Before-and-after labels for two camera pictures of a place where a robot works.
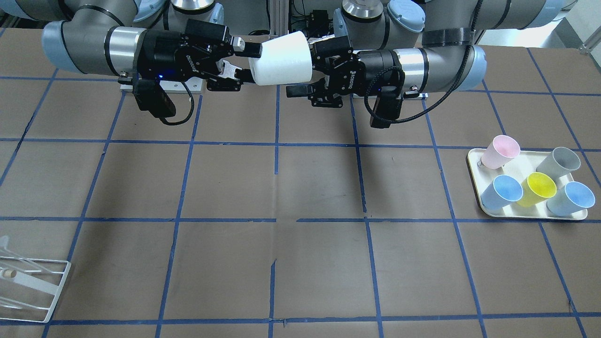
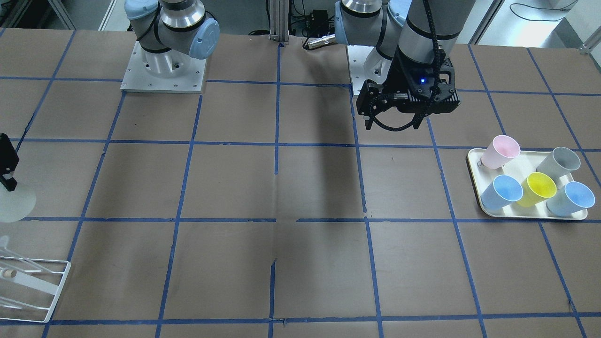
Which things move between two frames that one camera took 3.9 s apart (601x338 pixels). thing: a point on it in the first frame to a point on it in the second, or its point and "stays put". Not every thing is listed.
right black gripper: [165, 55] to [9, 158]
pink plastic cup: [499, 151] stays put
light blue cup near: [504, 191] stays put
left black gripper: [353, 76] to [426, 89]
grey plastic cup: [560, 162] stays put
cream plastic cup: [286, 60] to [16, 205]
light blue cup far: [575, 197] stays put
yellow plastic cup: [536, 188] stays put
